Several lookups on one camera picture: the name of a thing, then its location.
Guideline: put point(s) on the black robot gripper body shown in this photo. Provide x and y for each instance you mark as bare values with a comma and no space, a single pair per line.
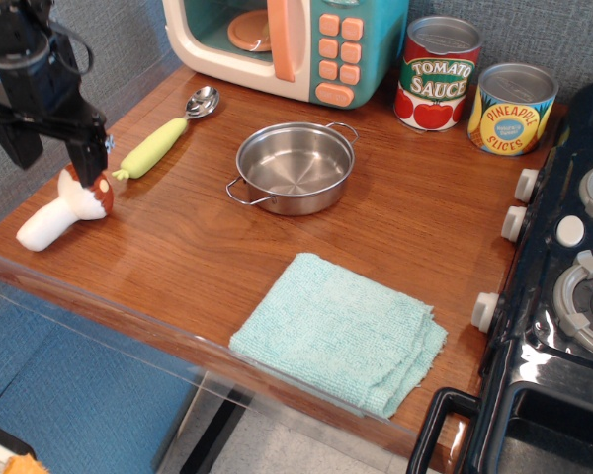
41,67

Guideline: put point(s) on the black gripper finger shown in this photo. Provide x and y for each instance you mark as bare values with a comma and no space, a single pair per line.
89,159
21,142

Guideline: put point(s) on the white brown plush mushroom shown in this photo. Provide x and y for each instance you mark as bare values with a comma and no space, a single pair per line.
73,203

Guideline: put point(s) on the small steel pan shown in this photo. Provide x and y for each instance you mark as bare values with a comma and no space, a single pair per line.
294,168

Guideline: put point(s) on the orange microwave plate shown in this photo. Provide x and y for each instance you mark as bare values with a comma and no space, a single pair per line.
250,31

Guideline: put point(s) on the teal toy microwave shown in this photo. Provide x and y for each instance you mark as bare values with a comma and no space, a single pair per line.
331,53

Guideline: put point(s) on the light blue folded cloth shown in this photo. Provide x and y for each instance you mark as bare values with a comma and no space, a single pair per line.
355,340

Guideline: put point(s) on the orange fuzzy object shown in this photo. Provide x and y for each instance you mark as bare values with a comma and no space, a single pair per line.
23,464

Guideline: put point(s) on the tomato sauce can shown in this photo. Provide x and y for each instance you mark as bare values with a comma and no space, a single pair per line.
438,61

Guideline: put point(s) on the white stove knob lower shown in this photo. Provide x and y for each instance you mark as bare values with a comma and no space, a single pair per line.
483,310

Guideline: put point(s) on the white stove knob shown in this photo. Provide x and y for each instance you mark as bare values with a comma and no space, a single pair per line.
483,310
526,184
513,222

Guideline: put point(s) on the pineapple slices can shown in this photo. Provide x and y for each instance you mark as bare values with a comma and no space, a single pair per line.
511,108

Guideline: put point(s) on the white stove knob middle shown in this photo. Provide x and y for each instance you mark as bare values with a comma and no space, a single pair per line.
513,222

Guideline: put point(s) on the white stove knob upper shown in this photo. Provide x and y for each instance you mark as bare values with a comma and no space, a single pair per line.
526,184

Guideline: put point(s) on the black toy stove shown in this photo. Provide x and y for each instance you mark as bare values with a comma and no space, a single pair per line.
534,410

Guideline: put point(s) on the yellow-handled metal spoon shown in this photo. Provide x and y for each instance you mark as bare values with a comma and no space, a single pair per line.
156,145

